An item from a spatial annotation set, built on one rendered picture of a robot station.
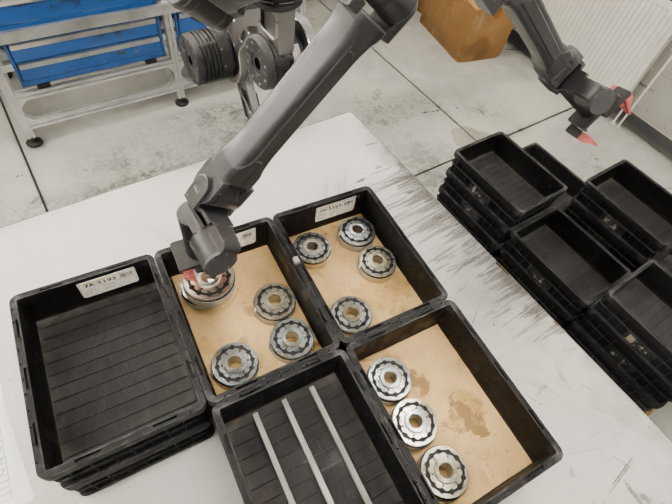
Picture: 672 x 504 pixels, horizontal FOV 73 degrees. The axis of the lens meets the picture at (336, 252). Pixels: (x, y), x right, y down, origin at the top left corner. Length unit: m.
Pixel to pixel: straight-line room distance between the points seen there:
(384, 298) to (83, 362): 0.72
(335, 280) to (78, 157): 1.94
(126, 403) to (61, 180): 1.82
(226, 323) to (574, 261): 1.54
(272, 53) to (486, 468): 1.10
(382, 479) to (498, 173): 1.51
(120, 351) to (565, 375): 1.16
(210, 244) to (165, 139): 2.14
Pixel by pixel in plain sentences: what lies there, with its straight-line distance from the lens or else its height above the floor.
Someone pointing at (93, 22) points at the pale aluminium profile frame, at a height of 0.59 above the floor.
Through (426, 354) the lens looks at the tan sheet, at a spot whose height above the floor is 0.83.
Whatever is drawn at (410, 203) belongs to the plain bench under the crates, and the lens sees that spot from 1.61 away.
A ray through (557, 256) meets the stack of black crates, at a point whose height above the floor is 0.38.
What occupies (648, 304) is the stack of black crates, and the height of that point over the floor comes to 0.49.
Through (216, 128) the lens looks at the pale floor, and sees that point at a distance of 2.90.
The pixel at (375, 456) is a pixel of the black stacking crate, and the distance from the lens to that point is 1.06.
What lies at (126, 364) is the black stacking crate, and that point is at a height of 0.83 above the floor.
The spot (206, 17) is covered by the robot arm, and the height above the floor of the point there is 1.41.
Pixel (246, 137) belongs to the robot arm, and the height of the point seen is 1.38.
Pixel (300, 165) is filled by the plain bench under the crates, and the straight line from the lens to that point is 1.66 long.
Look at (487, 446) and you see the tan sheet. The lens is 1.14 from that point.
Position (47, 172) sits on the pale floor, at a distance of 2.83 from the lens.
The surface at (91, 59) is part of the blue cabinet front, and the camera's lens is 2.81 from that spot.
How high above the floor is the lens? 1.85
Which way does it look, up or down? 54 degrees down
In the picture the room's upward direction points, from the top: 12 degrees clockwise
